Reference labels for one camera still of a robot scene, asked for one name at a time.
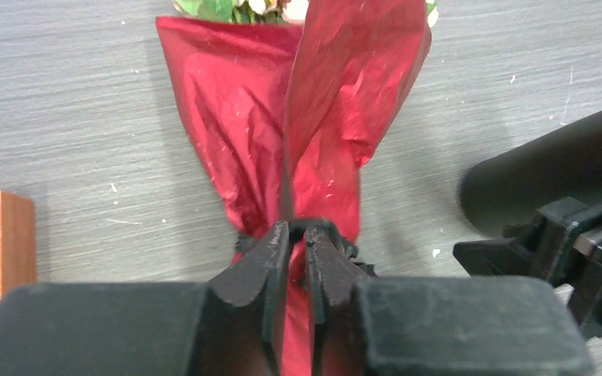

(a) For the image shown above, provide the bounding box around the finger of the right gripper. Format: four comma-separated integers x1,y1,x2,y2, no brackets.
452,222,548,278

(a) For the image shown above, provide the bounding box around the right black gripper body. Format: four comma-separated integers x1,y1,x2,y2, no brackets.
535,197,602,339

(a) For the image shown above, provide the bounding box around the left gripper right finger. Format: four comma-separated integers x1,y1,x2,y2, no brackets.
305,226,595,375

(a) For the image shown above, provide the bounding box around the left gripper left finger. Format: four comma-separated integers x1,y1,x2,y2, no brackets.
0,222,291,375

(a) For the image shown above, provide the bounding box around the black cylindrical vase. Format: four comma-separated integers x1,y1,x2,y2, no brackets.
458,110,602,236

